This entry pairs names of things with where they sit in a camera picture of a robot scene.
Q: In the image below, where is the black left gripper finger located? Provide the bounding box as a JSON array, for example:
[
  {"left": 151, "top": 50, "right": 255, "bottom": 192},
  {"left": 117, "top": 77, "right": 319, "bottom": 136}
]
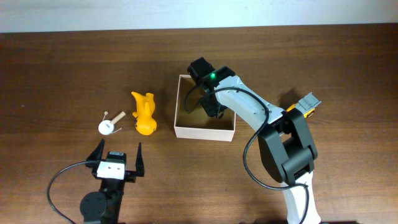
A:
[
  {"left": 86, "top": 139, "right": 105, "bottom": 161},
  {"left": 135, "top": 143, "right": 145, "bottom": 177}
]

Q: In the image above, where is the yellow grey toy truck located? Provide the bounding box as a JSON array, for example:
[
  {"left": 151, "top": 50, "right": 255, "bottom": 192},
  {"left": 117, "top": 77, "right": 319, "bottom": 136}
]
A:
[{"left": 287, "top": 92, "right": 321, "bottom": 118}]

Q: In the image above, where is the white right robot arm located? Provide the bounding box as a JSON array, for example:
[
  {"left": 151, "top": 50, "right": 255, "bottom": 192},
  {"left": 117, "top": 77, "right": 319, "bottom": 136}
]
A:
[{"left": 187, "top": 57, "right": 322, "bottom": 223}]

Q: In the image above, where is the pink cardboard box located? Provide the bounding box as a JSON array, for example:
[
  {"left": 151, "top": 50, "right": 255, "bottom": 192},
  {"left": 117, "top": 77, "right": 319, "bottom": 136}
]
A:
[{"left": 174, "top": 75, "right": 236, "bottom": 141}]

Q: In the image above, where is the orange rubber animal toy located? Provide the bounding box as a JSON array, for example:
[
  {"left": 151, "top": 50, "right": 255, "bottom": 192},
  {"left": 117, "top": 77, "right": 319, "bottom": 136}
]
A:
[{"left": 131, "top": 91, "right": 157, "bottom": 136}]

